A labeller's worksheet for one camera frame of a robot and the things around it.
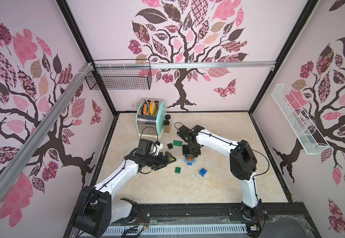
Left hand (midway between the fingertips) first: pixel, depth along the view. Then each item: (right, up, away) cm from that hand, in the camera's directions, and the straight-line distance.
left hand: (170, 165), depth 80 cm
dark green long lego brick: (+4, +10, +21) cm, 23 cm away
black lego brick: (-1, +8, +19) cm, 20 cm away
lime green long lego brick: (+1, +5, -5) cm, 7 cm away
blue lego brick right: (+19, -6, +6) cm, 21 cm away
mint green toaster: (-13, +27, +15) cm, 34 cm away
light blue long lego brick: (+10, 0, +8) cm, 13 cm away
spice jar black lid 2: (-3, +24, +21) cm, 32 cm away
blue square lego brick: (+12, -2, +10) cm, 15 cm away
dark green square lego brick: (+4, -5, +8) cm, 10 cm away
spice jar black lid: (-3, +29, +27) cm, 40 cm away
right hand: (+11, +2, +8) cm, 14 cm away
